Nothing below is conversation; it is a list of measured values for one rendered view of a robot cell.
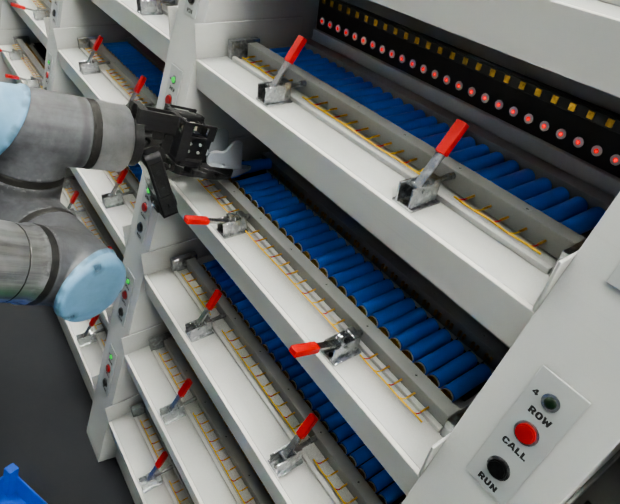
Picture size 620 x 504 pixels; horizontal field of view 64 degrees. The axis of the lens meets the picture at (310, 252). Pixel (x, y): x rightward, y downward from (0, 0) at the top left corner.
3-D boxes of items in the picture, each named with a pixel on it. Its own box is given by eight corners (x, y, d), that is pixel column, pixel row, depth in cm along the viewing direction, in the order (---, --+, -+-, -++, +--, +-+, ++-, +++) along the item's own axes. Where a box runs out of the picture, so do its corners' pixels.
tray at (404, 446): (408, 499, 50) (433, 449, 44) (168, 200, 87) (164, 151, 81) (527, 409, 60) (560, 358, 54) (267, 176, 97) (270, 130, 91)
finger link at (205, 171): (237, 174, 77) (184, 166, 71) (234, 182, 77) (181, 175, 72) (224, 160, 80) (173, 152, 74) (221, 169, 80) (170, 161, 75)
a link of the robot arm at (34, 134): (-35, 142, 61) (-27, 63, 57) (71, 155, 70) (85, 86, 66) (-21, 179, 56) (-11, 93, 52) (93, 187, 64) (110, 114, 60)
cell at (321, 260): (354, 259, 72) (317, 273, 68) (346, 252, 73) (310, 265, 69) (356, 249, 70) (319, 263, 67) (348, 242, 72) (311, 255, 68)
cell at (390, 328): (424, 323, 63) (387, 343, 60) (414, 314, 64) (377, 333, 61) (428, 313, 62) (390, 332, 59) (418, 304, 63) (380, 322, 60)
